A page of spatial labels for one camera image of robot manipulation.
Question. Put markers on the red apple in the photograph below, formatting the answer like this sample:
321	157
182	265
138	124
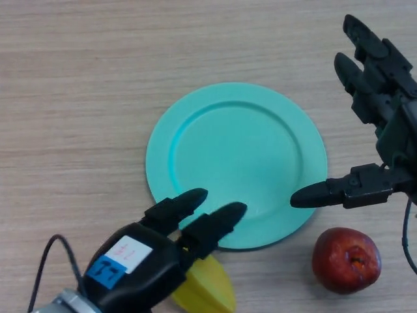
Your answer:
345	259

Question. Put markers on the yellow starfruit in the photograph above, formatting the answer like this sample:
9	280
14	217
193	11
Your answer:
208	290

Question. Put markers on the green round plate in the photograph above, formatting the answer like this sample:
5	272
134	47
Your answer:
236	164

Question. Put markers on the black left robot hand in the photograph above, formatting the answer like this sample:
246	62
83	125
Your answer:
146	261

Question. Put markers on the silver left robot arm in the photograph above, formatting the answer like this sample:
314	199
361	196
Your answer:
62	303

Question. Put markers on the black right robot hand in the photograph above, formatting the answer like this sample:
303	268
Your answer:
400	140

